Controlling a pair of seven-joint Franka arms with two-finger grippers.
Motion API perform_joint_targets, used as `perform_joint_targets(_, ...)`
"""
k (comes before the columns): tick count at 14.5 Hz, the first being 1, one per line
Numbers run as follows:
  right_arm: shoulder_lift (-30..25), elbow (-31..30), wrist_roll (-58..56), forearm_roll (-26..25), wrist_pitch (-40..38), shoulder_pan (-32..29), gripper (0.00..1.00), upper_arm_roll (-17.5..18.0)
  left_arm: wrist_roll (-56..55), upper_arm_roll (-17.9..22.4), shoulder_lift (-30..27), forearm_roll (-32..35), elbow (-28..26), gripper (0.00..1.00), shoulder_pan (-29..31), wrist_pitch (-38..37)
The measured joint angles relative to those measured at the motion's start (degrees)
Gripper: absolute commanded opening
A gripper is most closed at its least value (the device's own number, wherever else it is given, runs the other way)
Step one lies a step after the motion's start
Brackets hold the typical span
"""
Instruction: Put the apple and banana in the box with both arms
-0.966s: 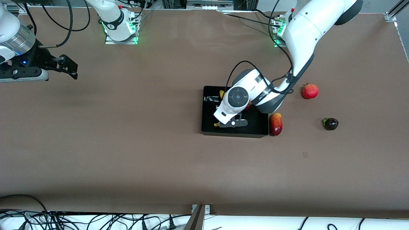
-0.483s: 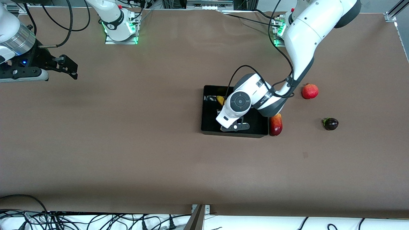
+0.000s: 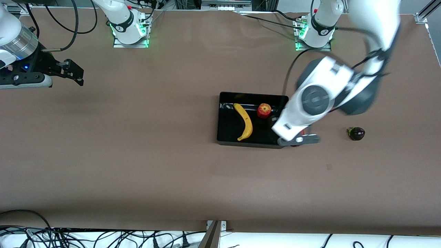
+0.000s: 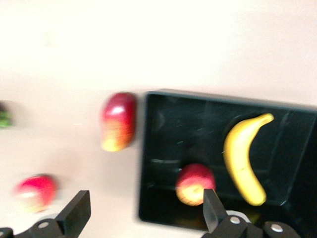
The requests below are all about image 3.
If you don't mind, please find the yellow banana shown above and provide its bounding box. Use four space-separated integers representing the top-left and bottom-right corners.
233 103 253 142

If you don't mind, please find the red apple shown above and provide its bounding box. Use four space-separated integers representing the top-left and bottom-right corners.
257 103 272 119

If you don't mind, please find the black plastic box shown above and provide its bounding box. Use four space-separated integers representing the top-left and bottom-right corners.
216 91 289 149

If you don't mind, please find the brown table cover mat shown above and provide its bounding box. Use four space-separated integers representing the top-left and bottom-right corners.
0 7 441 236

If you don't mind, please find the grey metal rack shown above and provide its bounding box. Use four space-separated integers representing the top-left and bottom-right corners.
201 0 253 11

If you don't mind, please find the red yellow mango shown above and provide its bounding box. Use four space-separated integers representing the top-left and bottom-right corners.
291 130 306 148

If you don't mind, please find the dark purple eggplant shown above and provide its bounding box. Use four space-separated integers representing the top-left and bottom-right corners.
347 126 366 141

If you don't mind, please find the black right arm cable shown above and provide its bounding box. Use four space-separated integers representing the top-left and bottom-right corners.
41 0 80 53
44 0 99 35

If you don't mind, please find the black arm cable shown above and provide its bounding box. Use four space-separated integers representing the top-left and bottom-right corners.
44 0 99 35
285 48 390 96
41 0 80 53

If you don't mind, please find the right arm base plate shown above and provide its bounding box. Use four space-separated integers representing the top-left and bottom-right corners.
113 25 151 49

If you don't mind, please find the aluminium frame corner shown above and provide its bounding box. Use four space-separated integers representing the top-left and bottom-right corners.
0 3 33 16
414 0 441 24

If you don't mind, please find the long black floor cable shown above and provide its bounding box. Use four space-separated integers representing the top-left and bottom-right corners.
0 209 53 230

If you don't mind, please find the black cable on table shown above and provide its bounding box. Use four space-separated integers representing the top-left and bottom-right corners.
239 13 301 31

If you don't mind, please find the silver table edge bracket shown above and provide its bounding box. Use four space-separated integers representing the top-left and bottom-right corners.
206 220 227 239

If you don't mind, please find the dark metal post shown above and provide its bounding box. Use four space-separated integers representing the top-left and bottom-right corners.
198 220 221 248

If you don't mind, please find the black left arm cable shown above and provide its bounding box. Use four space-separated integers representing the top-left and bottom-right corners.
285 48 390 96

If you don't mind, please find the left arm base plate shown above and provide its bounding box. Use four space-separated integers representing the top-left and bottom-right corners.
294 15 334 52

